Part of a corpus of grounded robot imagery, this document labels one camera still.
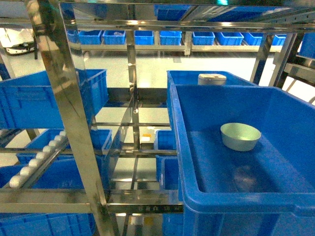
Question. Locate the green bowl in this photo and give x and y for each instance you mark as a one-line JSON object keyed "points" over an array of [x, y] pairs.
{"points": [[239, 136]]}

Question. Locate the white container in bin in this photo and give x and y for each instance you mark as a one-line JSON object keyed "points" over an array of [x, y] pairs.
{"points": [[211, 79]]}

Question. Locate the steel shelf rack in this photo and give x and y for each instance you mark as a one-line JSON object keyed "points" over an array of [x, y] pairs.
{"points": [[66, 76]]}

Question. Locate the large blue bin front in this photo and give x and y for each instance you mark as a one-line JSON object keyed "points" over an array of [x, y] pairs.
{"points": [[267, 191]]}

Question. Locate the blue bin upper left shelf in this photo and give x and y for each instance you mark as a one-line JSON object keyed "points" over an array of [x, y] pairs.
{"points": [[28, 102]]}

